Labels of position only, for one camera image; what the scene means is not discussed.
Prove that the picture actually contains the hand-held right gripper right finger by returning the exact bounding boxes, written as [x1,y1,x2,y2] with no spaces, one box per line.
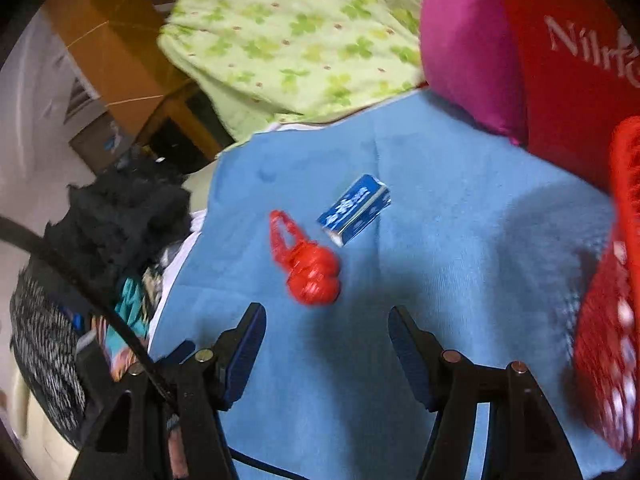
[389,306,583,480]

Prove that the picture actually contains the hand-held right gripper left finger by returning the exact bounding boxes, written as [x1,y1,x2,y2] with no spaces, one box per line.
[70,302,267,480]

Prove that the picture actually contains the small red plastic bag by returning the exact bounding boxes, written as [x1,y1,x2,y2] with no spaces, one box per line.
[270,210,342,307]

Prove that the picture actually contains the small blue carton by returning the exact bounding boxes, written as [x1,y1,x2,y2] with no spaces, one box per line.
[316,174,392,247]

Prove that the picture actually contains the black plastic bag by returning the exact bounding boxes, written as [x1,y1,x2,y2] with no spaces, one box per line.
[45,147,193,281]

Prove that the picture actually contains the red plastic mesh basket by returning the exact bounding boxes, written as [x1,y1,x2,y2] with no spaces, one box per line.
[572,116,640,458]

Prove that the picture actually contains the blue cloth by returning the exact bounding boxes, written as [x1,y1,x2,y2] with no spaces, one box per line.
[147,92,626,480]

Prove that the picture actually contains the colourful printed cloth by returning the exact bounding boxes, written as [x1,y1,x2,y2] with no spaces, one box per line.
[97,265,166,381]

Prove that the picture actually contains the white cloth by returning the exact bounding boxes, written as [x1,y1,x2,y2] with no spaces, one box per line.
[147,210,208,331]

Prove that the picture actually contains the brown door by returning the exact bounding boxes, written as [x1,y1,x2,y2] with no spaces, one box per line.
[70,110,136,171]

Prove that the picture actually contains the red paper shopping bag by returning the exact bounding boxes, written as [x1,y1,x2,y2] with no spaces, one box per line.
[487,0,640,191]

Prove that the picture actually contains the pink cushion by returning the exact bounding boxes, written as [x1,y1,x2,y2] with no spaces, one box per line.
[419,0,528,146]

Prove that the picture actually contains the green floral quilt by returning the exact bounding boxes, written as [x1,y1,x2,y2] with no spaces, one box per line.
[157,0,431,138]

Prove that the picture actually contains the orange wooden cabinet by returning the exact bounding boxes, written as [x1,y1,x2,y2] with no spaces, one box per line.
[45,0,221,161]

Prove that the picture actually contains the black cable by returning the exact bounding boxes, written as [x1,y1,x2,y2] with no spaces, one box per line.
[0,215,301,480]

